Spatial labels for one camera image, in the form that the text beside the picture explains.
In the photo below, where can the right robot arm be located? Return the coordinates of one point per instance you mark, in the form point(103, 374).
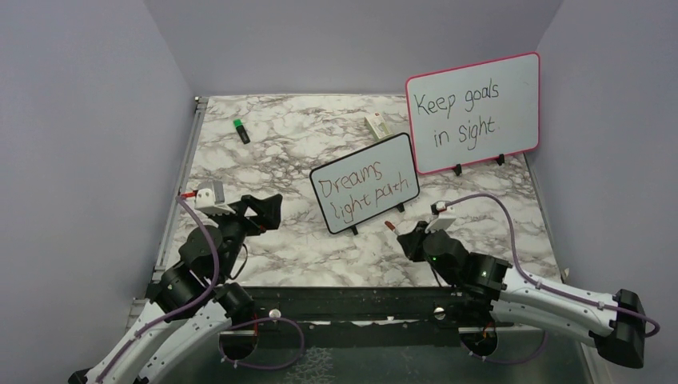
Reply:
point(613, 324)

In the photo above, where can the aluminium side rail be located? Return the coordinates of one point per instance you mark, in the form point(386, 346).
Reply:
point(162, 259)

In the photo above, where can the black framed whiteboard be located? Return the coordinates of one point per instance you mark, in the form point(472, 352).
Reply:
point(366, 183)

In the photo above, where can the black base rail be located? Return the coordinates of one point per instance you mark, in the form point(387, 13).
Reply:
point(330, 317)

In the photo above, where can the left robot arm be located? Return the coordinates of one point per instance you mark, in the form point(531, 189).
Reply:
point(196, 297)

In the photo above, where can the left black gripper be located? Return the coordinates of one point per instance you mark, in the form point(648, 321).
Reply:
point(269, 211)

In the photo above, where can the green black highlighter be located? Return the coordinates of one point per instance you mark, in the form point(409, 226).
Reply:
point(241, 131)

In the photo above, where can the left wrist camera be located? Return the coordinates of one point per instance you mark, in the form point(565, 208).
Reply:
point(209, 198)

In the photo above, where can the pink framed whiteboard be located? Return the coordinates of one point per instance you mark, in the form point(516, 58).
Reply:
point(474, 113)

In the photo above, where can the white whiteboard eraser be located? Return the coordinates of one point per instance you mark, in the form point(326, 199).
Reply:
point(377, 126)

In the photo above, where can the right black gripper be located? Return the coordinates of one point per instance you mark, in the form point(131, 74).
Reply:
point(412, 242)

